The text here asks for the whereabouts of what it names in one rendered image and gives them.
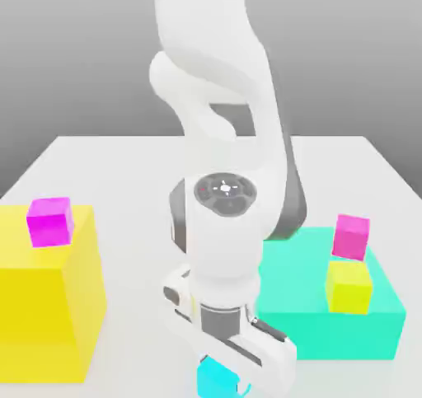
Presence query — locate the small pink cube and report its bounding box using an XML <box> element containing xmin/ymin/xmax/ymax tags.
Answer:
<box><xmin>331</xmin><ymin>213</ymin><xmax>371</xmax><ymax>263</ymax></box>

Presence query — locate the small magenta cube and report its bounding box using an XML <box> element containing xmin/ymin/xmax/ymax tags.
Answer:
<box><xmin>26</xmin><ymin>196</ymin><xmax>76</xmax><ymax>249</ymax></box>

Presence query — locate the large teal box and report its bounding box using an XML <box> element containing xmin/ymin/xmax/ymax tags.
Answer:
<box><xmin>255</xmin><ymin>226</ymin><xmax>407</xmax><ymax>362</ymax></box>

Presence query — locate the small cyan cube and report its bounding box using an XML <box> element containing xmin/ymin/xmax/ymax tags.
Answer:
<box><xmin>196</xmin><ymin>354</ymin><xmax>252</xmax><ymax>398</ymax></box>

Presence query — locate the large yellow box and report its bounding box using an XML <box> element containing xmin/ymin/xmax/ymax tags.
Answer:
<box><xmin>0</xmin><ymin>204</ymin><xmax>109</xmax><ymax>385</ymax></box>

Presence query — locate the small yellow cube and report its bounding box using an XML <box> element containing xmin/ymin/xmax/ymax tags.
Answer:
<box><xmin>325</xmin><ymin>260</ymin><xmax>374</xmax><ymax>316</ymax></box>

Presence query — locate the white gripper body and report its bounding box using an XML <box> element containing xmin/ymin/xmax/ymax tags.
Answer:
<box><xmin>173</xmin><ymin>309</ymin><xmax>298</xmax><ymax>398</ymax></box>

